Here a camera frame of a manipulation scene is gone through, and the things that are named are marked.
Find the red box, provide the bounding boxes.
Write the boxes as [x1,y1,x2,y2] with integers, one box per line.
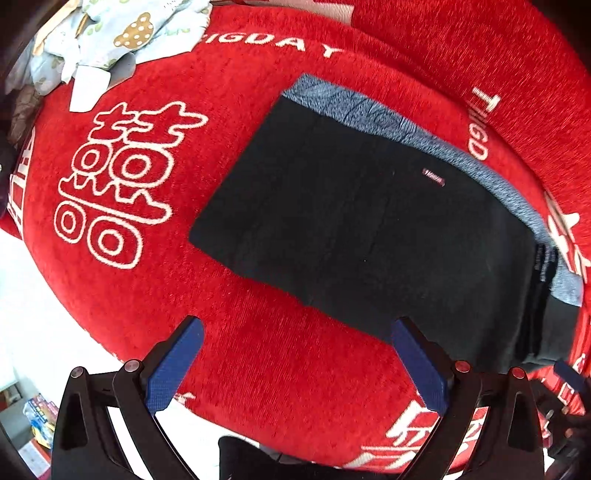
[18,438,52,478]

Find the purple floral cloth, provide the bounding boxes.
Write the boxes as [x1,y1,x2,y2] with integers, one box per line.
[7,85,47,146]

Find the colourful packets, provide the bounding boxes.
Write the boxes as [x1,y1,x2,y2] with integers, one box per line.
[22,394,60,449]

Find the red printed blanket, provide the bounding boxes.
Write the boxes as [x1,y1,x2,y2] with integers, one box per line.
[314,0,591,195]
[0,4,591,474]

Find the white patterned cloth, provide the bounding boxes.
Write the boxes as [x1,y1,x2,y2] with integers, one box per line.
[30,0,214,112]

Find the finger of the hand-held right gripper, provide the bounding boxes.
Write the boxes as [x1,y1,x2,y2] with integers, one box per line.
[553,361,586,394]

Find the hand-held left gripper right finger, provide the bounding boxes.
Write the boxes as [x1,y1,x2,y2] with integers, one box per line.
[390,316,546,480]

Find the black pants with floral trim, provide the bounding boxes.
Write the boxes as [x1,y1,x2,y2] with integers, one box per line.
[188,74,583,374]

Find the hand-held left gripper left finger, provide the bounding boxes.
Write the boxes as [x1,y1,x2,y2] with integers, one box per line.
[50,316,206,480]

